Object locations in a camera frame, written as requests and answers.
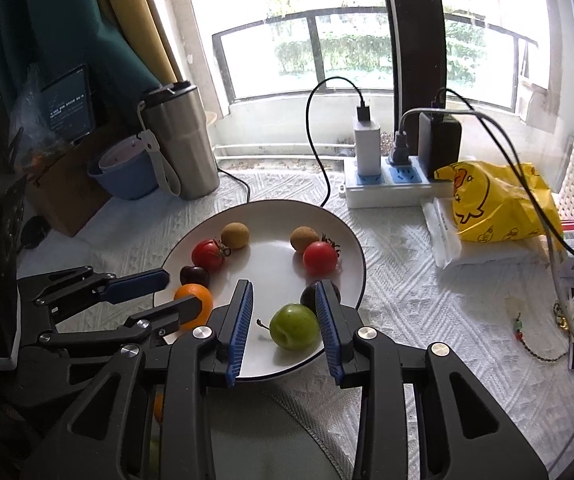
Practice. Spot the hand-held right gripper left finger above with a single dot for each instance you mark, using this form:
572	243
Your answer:
239	330

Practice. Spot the white quilted tablecloth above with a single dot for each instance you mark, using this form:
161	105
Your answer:
407	310

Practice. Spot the red cherry tomato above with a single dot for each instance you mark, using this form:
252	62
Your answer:
320	258
208	255

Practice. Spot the small orange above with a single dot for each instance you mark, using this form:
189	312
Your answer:
194	296
158	407

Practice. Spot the white round plate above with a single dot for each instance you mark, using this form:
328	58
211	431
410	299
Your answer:
272	270

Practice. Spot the dark blue curtain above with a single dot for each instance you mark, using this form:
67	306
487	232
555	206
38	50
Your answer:
67	25

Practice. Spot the dark purple plum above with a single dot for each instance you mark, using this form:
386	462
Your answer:
194	276
308	296

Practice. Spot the black power adapter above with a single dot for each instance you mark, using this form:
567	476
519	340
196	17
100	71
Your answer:
439	142

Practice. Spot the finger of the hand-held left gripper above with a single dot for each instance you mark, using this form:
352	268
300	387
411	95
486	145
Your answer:
137	284
177	312

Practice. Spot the clear plastic bag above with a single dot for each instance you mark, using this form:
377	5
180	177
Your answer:
32	120

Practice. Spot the white blue power strip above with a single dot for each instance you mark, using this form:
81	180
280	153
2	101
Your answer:
397	192

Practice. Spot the yellow duck print bag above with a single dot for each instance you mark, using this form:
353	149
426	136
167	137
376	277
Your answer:
502	210

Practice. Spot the yellow curtain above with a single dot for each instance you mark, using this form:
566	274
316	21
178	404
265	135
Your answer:
132	20

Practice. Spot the brown cardboard box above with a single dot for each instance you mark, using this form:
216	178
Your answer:
72	195

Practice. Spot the white charger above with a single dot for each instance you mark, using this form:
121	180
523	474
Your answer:
367	145

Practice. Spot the black round object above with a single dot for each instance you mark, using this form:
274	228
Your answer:
34	232

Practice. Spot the green plum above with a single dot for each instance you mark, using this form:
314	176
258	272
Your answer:
153	455

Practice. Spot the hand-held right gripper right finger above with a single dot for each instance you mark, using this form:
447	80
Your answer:
327	330

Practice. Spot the green apple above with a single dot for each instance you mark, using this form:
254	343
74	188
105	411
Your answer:
294	326

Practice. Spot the balcony railing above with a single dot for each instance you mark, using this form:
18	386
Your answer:
312	40

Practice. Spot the grey round mat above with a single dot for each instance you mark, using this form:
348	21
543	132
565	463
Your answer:
267	435

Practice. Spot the white flat packet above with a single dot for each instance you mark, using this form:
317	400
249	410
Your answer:
447	245

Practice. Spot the dark window frame post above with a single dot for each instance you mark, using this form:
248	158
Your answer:
412	35

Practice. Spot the blue plastic bowl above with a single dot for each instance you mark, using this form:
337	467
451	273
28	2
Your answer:
127	180

